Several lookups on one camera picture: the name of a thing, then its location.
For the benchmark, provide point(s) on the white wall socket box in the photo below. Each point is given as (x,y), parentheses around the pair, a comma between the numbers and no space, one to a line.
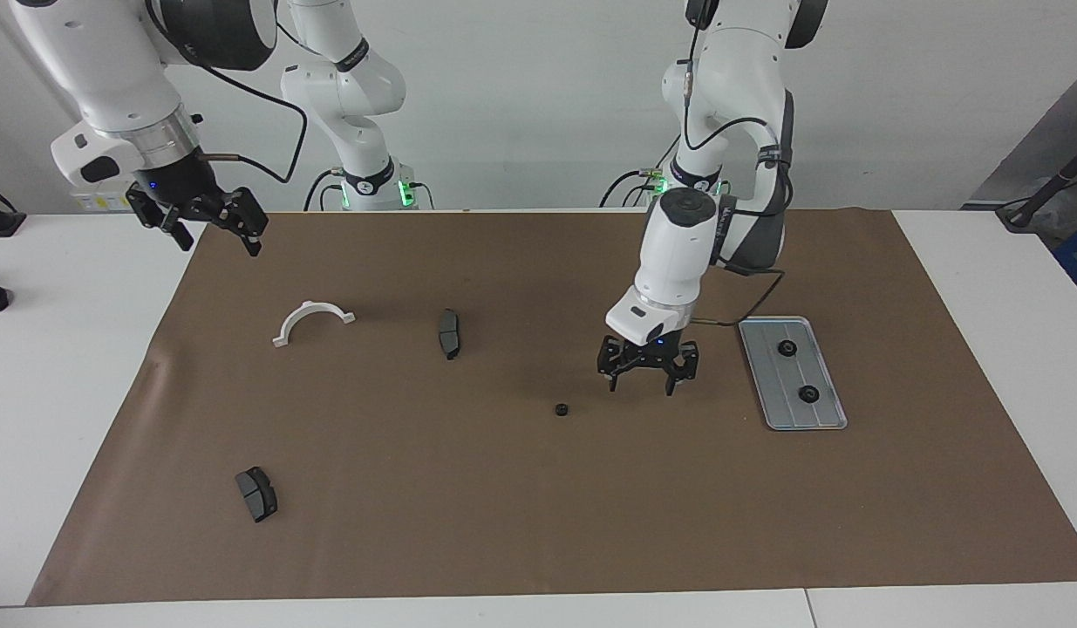
(98,202)

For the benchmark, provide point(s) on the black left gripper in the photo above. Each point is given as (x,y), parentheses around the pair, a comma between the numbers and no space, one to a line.
(650,351)

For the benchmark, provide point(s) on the brown paper table mat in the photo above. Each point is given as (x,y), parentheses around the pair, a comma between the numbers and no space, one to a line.
(590,506)

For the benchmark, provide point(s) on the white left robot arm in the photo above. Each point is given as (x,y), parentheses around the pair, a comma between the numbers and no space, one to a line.
(730,70)

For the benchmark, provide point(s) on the black pole stand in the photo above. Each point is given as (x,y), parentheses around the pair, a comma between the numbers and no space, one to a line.
(1048,187)

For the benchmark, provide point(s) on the silver ribbed metal tray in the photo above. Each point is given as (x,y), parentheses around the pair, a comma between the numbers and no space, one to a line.
(782,384)

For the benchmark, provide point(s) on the black clamp mount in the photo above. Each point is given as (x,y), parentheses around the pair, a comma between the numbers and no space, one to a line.
(2,222)

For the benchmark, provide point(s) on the short dark grey brake pad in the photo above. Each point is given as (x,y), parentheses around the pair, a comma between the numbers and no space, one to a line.
(256,494)

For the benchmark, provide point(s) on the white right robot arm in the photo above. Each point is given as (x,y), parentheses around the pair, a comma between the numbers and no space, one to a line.
(111,61)

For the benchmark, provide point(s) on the long dark grey brake pad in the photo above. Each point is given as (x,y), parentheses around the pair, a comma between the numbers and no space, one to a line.
(449,333)

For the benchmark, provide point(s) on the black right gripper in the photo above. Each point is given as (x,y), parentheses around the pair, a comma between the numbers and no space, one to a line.
(185,183)

